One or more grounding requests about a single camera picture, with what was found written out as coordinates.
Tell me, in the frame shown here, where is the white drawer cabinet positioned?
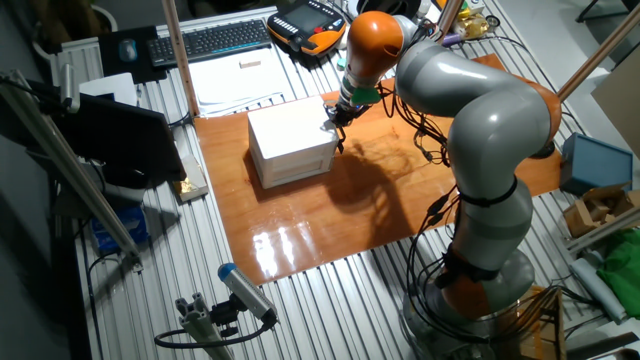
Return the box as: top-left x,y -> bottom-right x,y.
247,94 -> 342,190

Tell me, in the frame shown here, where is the black camera cable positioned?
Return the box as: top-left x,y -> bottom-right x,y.
153,312 -> 279,350

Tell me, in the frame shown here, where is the green cloth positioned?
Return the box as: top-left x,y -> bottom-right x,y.
596,228 -> 640,320

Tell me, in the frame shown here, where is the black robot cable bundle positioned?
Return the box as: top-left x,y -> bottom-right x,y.
377,82 -> 501,346

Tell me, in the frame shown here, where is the black computer keyboard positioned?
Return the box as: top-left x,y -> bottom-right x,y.
146,18 -> 274,69

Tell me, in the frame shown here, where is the small box with gold foil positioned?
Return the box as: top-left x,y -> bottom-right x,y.
172,153 -> 210,203

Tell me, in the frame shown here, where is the short aluminium profile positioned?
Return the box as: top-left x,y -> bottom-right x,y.
174,292 -> 236,360

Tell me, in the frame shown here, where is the white paper roll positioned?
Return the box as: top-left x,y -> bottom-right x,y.
569,257 -> 629,324

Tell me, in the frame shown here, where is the white paper stack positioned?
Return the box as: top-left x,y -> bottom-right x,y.
187,47 -> 294,117

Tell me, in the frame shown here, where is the silver depth camera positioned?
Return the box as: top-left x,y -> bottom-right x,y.
59,62 -> 82,115

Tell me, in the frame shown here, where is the silver camera with blue end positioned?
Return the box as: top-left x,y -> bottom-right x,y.
217,262 -> 279,324

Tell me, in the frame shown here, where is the blue tissue pack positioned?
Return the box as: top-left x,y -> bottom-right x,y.
89,205 -> 150,254

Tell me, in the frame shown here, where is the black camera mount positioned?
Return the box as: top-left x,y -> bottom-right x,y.
209,294 -> 247,339

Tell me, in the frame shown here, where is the glossy wooden board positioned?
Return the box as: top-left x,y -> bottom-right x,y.
193,53 -> 564,287

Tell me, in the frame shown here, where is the aluminium bar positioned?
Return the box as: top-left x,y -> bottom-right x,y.
567,204 -> 640,254

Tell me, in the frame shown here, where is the blue box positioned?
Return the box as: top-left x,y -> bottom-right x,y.
558,132 -> 635,197

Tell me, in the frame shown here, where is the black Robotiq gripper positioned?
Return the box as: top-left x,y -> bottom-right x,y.
325,102 -> 369,131

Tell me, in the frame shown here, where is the brown cardboard sheet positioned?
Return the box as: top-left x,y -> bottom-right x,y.
591,59 -> 640,161

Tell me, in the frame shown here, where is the grey computer mouse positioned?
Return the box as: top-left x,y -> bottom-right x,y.
118,38 -> 139,63

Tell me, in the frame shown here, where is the black monitor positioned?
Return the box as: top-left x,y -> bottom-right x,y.
27,79 -> 187,190

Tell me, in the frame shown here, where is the open cardboard box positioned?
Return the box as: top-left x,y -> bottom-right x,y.
562,182 -> 640,239

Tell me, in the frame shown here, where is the white flat box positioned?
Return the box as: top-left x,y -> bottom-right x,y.
78,72 -> 139,107

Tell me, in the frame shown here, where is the orange black teach pendant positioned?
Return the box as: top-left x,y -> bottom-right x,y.
266,0 -> 348,57

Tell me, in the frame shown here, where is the black mouse pad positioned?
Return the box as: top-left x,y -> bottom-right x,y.
97,25 -> 169,85

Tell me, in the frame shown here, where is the wooden post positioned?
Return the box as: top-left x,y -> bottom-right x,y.
556,4 -> 640,101
160,0 -> 201,119
437,0 -> 464,36

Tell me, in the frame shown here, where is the aluminium frame beam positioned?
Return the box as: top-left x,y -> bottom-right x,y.
0,69 -> 145,272

